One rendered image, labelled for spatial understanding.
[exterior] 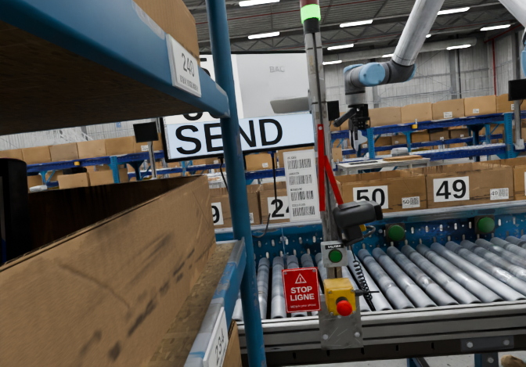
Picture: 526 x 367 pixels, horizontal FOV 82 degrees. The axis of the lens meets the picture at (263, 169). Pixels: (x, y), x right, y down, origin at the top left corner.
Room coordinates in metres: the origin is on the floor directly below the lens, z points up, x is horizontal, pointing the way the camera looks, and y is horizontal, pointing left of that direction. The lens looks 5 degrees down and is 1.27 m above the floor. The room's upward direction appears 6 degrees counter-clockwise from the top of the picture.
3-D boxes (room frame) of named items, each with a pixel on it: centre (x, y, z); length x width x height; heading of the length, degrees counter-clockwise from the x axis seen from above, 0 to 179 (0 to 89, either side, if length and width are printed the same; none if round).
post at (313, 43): (0.84, -0.17, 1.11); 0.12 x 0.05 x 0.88; 87
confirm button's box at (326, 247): (0.81, -0.17, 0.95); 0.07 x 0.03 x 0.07; 87
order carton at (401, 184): (1.55, -0.56, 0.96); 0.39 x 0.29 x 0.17; 87
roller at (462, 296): (1.09, -0.59, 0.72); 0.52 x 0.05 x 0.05; 177
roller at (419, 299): (1.10, -0.47, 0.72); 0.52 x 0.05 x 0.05; 177
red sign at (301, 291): (0.82, -0.10, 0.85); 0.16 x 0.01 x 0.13; 87
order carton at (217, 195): (1.60, 0.23, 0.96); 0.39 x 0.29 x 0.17; 86
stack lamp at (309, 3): (0.85, -0.17, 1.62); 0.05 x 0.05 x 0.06
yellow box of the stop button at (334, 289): (0.78, -0.21, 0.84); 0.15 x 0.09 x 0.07; 87
